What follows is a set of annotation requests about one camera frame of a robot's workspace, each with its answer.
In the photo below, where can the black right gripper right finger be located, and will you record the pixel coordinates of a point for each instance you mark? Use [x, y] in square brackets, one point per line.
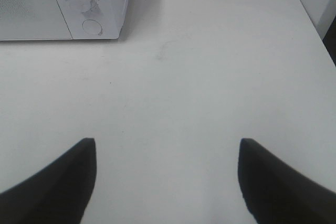
[274, 192]

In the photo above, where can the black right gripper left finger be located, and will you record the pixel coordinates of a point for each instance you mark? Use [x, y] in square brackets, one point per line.
[59, 193]

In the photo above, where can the round white door-release button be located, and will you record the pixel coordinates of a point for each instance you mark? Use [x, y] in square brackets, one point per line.
[92, 27]

